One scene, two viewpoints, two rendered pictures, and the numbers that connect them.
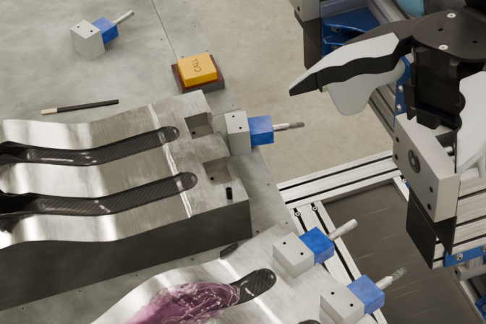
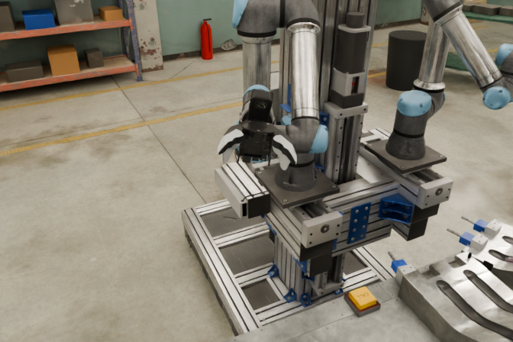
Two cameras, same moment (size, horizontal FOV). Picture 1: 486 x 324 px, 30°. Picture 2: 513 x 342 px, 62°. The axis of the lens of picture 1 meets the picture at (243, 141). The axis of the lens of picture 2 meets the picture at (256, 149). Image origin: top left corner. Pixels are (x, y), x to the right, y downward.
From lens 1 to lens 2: 1.98 m
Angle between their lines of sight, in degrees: 77
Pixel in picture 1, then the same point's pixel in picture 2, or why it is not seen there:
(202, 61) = (359, 293)
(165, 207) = (489, 280)
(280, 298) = (499, 247)
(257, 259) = (485, 255)
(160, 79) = (366, 323)
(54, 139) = (481, 331)
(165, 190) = (477, 282)
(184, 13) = (298, 319)
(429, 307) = not seen: hidden behind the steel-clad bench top
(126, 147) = (459, 304)
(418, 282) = not seen: hidden behind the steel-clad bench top
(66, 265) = not seen: outside the picture
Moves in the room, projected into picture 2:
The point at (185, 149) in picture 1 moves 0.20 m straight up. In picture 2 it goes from (449, 275) to (464, 224)
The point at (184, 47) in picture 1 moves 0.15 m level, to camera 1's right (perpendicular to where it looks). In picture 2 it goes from (333, 314) to (317, 278)
